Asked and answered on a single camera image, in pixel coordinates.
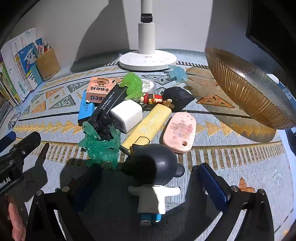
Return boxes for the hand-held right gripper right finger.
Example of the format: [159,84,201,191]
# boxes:
[196,163,275,241]

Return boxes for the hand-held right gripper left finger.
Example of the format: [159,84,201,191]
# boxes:
[26,163,103,241]

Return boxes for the person's left hand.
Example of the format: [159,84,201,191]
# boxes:
[7,196,26,241]

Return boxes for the wooden pen holder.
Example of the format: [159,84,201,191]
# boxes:
[35,48,61,81]

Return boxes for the amber ribbed glass bowl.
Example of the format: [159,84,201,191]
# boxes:
[205,47,296,130]

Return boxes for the dark monitor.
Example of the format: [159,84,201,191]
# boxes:
[245,0,296,67]

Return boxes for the metal bracket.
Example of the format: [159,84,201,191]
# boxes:
[279,81,292,102]

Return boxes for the bunch of pens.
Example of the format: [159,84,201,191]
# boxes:
[32,40,51,57]

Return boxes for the grey paper stack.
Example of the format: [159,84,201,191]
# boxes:
[0,97,14,128]

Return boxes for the white lamp base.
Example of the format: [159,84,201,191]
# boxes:
[119,0,177,71]

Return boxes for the dark green translucent figure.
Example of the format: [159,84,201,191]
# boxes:
[78,122,122,163]

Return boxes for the white charger cube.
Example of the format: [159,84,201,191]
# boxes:
[110,100,143,133]

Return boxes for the red figurine with black hair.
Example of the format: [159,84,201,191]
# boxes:
[140,87,196,110]

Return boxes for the light blue translucent figure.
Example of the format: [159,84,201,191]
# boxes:
[168,65,188,82]

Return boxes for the black lighter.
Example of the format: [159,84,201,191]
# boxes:
[87,84,127,123]

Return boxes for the small black figure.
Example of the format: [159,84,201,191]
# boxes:
[89,113,116,141]

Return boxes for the clear round ruler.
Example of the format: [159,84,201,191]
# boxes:
[139,78,158,94]

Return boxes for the pink bear print box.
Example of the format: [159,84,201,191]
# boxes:
[86,77,116,103]

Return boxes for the row of books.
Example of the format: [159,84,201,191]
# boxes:
[0,28,44,109]

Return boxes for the blue lighter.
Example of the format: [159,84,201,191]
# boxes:
[77,93,96,127]

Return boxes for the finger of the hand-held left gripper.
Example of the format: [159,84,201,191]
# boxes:
[9,132,41,163]
[0,131,16,152]

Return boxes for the light green translucent figure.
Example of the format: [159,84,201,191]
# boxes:
[119,72,144,100]

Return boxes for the yellow lighter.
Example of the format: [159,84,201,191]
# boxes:
[120,103,173,156]

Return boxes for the patterned woven mat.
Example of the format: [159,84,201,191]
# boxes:
[7,49,292,241]

